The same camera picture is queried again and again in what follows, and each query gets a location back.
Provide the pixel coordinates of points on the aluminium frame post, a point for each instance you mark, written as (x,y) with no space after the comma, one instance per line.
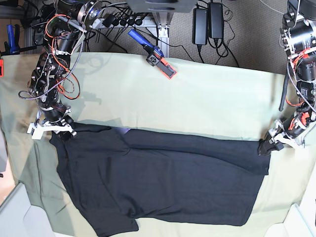
(163,22)

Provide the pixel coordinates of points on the blue orange bar clamp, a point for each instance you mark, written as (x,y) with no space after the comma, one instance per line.
(155,56)

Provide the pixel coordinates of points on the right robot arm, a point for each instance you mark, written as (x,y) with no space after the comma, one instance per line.
(63,34)

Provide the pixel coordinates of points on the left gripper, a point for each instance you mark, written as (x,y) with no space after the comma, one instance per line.
(290,134)

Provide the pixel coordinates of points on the white bin right corner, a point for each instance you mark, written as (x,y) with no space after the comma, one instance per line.
(299,222)

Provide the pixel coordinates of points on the white bin corner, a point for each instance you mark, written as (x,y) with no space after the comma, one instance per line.
(299,222)
(19,218)

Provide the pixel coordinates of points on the blue clamp at left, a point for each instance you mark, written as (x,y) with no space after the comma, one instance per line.
(12,45)

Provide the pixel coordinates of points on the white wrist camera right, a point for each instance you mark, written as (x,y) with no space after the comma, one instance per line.
(36,132)

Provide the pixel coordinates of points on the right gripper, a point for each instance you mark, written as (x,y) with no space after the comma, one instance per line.
(62,130)

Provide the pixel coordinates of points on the dark navy T-shirt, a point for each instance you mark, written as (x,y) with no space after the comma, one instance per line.
(114,178)

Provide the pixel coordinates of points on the black power adapter brick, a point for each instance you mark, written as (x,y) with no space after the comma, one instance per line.
(199,26)

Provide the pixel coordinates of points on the light green table cloth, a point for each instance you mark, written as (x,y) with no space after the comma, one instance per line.
(123,90)

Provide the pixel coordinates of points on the white bin left corner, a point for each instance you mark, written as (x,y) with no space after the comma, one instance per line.
(19,218)

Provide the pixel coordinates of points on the white power strip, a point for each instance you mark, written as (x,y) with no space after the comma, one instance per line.
(112,21)

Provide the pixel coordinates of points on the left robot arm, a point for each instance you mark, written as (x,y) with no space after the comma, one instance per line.
(298,34)

